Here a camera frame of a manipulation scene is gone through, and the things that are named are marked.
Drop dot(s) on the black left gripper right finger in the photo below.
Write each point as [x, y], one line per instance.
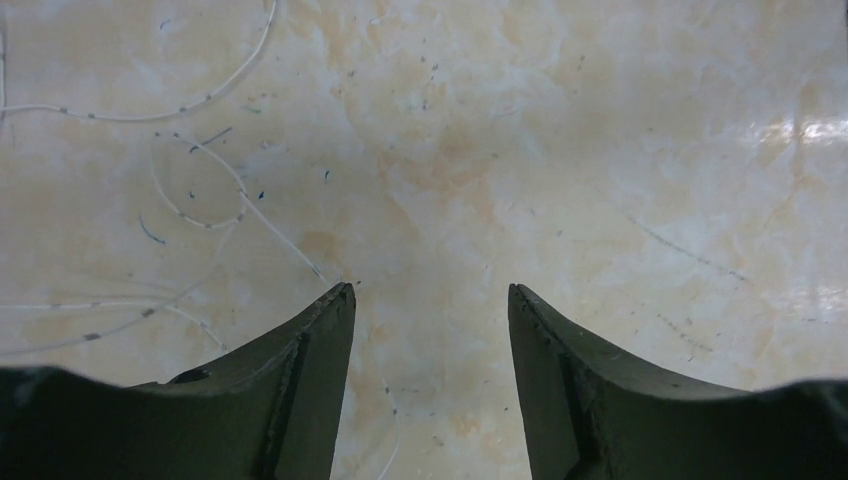
[592, 410]

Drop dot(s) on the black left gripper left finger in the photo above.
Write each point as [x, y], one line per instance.
[269, 409]

